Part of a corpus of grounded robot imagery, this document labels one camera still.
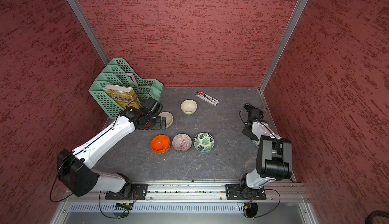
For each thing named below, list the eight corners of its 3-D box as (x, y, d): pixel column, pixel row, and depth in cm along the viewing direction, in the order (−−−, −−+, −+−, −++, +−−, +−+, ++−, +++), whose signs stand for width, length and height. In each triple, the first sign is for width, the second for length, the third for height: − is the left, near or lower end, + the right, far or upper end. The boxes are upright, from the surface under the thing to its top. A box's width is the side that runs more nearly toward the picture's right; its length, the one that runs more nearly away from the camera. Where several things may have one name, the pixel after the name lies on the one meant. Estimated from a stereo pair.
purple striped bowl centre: (172, 153, 88) (171, 149, 83) (174, 137, 95) (173, 132, 90) (191, 153, 88) (191, 149, 83) (191, 137, 95) (191, 133, 90)
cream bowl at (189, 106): (180, 115, 105) (180, 111, 101) (181, 104, 112) (181, 99, 108) (197, 115, 105) (197, 111, 101) (197, 104, 112) (197, 99, 108)
